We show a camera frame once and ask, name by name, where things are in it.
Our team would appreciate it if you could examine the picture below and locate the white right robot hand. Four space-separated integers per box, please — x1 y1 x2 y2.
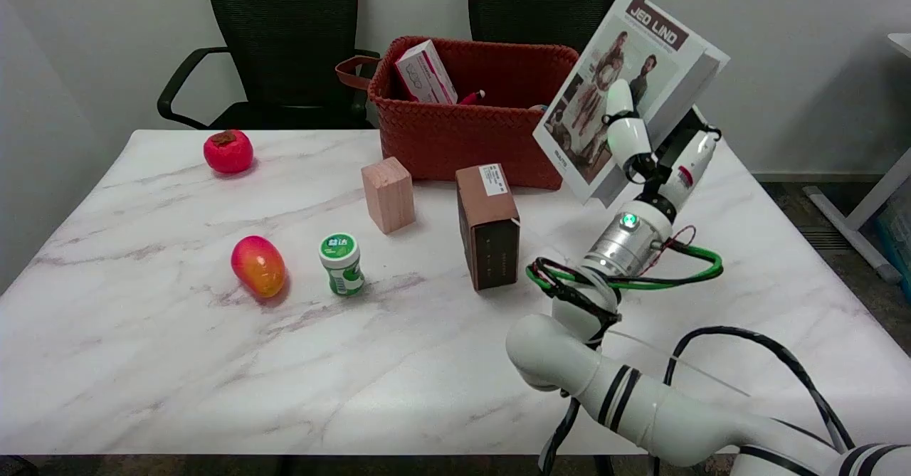
604 79 722 211

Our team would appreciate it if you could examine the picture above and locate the white book with photo cover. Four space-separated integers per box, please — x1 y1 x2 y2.
532 0 730 208

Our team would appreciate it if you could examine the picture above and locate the red woven basket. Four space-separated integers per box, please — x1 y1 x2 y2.
335 36 581 191

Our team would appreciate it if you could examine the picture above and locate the brown cardboard box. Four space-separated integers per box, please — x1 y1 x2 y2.
455 164 521 292

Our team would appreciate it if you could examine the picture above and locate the pink and white carton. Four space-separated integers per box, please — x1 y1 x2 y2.
394 40 458 105

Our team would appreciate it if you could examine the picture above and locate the light wooden block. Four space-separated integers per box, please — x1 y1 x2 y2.
361 157 416 235

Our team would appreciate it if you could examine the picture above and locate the white desk with metal legs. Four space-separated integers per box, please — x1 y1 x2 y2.
804 33 911 282

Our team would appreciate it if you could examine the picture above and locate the green white gum bottle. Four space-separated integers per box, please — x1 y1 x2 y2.
319 233 365 297

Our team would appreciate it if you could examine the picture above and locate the black mesh office chair with armrests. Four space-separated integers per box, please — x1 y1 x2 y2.
157 0 379 130

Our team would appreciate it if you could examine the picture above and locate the red yellow mango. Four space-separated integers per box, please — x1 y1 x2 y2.
231 236 287 298

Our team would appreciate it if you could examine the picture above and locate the red persimmon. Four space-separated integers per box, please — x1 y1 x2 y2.
204 130 254 174

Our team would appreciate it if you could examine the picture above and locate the green robot cable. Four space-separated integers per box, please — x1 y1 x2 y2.
527 246 724 292

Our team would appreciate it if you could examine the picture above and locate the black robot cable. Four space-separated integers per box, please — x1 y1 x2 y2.
539 327 855 476

